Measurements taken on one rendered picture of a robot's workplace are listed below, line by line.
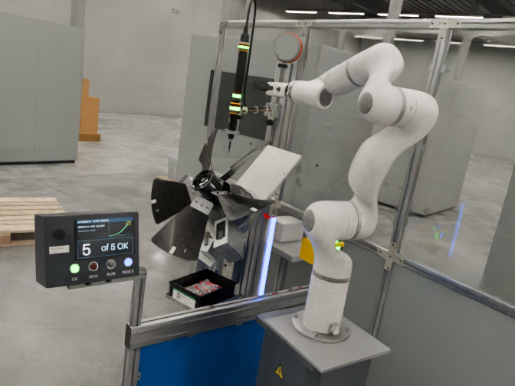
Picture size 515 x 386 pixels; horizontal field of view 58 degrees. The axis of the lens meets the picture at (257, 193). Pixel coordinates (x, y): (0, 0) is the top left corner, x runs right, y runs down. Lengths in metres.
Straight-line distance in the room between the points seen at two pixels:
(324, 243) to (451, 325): 0.97
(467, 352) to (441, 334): 0.13
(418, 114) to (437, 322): 1.20
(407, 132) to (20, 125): 6.58
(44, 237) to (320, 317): 0.82
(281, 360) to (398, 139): 0.76
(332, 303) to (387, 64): 0.71
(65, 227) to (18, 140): 6.15
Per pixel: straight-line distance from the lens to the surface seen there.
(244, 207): 1.86
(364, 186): 1.32
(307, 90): 1.60
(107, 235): 1.37
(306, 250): 1.96
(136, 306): 1.56
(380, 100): 1.18
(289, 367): 1.51
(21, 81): 7.36
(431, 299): 2.22
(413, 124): 1.26
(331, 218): 1.35
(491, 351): 2.15
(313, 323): 1.51
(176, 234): 2.01
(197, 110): 4.87
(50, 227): 1.32
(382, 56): 1.31
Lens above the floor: 1.67
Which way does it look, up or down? 13 degrees down
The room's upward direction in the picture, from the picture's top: 9 degrees clockwise
